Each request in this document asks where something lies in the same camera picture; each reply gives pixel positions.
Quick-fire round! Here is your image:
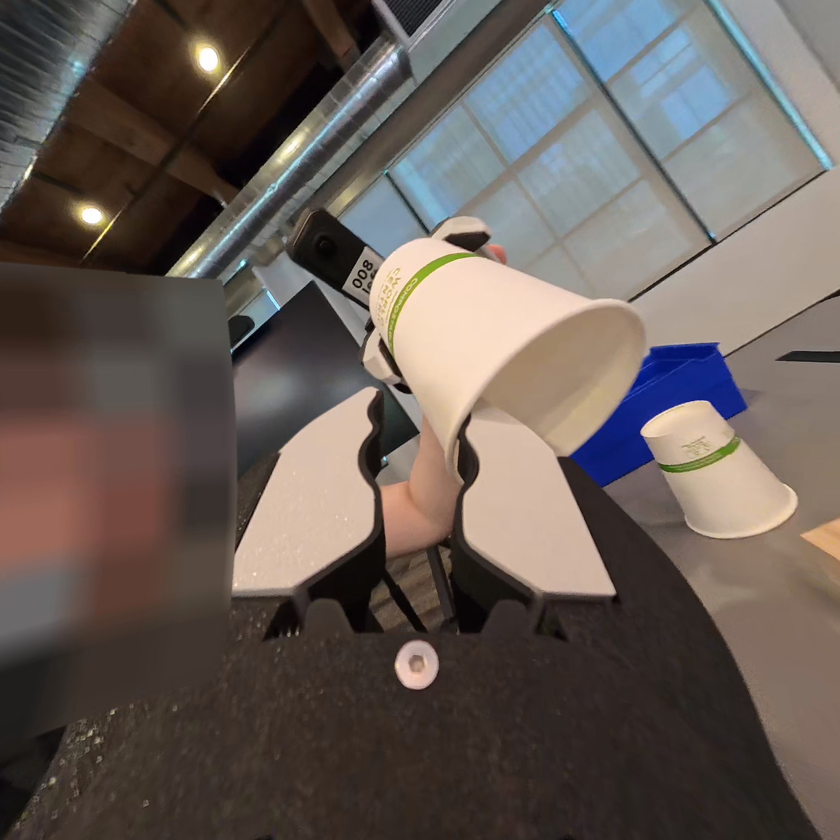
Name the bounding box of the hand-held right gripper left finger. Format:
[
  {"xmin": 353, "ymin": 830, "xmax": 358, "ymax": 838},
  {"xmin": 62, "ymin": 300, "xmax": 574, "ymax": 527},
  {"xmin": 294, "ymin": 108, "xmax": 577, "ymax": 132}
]
[{"xmin": 233, "ymin": 386, "xmax": 389, "ymax": 634}]

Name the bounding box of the black framed panel on stand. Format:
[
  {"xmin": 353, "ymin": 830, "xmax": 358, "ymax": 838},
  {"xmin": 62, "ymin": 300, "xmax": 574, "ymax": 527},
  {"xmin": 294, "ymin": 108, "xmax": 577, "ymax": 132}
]
[{"xmin": 226, "ymin": 282, "xmax": 421, "ymax": 480}]

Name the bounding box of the person's left forearm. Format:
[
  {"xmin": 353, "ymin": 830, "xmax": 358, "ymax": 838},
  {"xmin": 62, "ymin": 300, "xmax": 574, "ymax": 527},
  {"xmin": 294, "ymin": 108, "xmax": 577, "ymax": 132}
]
[{"xmin": 381, "ymin": 416, "xmax": 463, "ymax": 559}]

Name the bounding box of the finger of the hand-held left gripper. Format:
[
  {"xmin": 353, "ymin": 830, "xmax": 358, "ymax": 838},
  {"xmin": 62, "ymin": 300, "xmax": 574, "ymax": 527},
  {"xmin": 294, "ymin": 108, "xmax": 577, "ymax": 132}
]
[
  {"xmin": 360, "ymin": 325, "xmax": 413, "ymax": 396},
  {"xmin": 430, "ymin": 217, "xmax": 494, "ymax": 258}
]

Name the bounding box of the large window with blinds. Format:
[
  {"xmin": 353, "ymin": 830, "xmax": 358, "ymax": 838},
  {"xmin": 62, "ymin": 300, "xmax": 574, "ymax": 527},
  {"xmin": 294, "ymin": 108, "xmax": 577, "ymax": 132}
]
[{"xmin": 341, "ymin": 0, "xmax": 831, "ymax": 299}]

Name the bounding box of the blue plastic bin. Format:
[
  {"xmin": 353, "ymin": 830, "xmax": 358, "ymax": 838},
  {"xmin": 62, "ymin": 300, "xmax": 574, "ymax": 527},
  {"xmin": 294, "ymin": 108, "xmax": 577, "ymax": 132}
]
[{"xmin": 570, "ymin": 341, "xmax": 749, "ymax": 488}]

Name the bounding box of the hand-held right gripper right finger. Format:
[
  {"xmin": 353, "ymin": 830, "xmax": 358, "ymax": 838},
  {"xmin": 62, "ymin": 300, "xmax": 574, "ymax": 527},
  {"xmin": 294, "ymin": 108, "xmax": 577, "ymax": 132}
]
[{"xmin": 449, "ymin": 403, "xmax": 618, "ymax": 634}]

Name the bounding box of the light wooden cube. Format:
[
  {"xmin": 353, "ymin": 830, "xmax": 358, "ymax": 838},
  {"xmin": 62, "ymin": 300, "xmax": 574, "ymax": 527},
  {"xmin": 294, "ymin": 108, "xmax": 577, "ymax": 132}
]
[{"xmin": 801, "ymin": 517, "xmax": 840, "ymax": 560}]

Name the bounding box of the white paper cup green band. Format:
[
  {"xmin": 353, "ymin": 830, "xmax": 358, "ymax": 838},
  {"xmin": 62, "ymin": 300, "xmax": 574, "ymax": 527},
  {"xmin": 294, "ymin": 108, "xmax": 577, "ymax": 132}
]
[
  {"xmin": 369, "ymin": 236, "xmax": 647, "ymax": 483},
  {"xmin": 640, "ymin": 400, "xmax": 799, "ymax": 540}
]

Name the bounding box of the silver ventilation duct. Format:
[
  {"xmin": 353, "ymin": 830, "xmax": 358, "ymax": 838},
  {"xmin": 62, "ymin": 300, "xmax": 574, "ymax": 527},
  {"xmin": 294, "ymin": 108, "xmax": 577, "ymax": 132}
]
[
  {"xmin": 0, "ymin": 0, "xmax": 119, "ymax": 211},
  {"xmin": 167, "ymin": 39, "xmax": 417, "ymax": 280}
]

